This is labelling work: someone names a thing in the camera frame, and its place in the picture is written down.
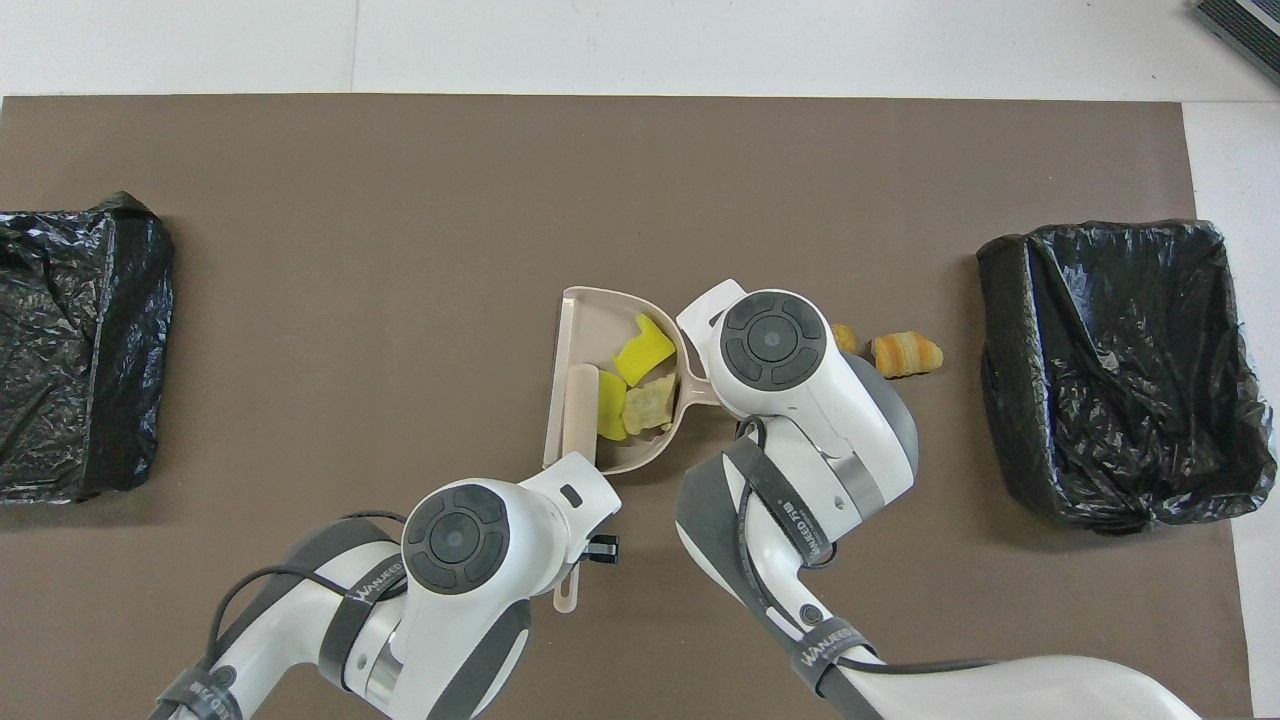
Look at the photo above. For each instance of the bin lined black bag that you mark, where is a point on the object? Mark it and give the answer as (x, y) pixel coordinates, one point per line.
(80, 350)
(1120, 380)

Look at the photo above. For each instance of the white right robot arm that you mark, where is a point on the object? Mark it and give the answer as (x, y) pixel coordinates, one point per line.
(800, 400)

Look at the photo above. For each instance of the pale and orange croissant piece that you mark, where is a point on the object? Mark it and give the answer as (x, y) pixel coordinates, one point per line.
(650, 402)

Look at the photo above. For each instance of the wooden hand brush black bristles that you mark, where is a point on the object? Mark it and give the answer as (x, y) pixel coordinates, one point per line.
(580, 410)

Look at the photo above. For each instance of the brown bread roll piece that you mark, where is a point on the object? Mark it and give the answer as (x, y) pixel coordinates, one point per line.
(845, 338)

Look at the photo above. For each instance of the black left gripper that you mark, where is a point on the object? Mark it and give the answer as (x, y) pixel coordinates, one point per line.
(603, 549)

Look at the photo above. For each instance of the grey ribbed device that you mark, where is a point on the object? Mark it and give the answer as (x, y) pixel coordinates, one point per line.
(1245, 25)

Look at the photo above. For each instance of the beige plastic dustpan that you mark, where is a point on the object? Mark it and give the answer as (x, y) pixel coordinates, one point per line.
(590, 320)

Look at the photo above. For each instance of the orange striped croissant piece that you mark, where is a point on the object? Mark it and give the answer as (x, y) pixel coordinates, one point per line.
(905, 355)

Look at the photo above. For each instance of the brown paper table mat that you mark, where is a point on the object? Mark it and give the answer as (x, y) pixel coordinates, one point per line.
(400, 200)

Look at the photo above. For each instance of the yellow sponge piece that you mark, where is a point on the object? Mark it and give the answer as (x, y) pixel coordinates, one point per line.
(645, 350)
(610, 405)

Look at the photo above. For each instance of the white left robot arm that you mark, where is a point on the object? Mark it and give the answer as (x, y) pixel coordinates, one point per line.
(460, 540)

